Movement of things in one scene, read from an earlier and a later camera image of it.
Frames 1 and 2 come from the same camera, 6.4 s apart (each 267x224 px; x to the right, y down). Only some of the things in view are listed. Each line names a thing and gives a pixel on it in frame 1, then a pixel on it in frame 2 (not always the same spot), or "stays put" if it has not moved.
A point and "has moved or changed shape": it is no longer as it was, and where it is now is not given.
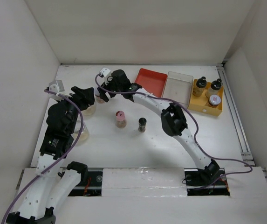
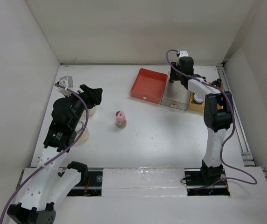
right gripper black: [106, 87] to [173, 74]
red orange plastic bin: [152, 80] stays put
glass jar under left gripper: [90, 110] stays put
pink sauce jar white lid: [98, 97] has moved or changed shape
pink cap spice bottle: [120, 120] stays put
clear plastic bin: [178, 87] stays put
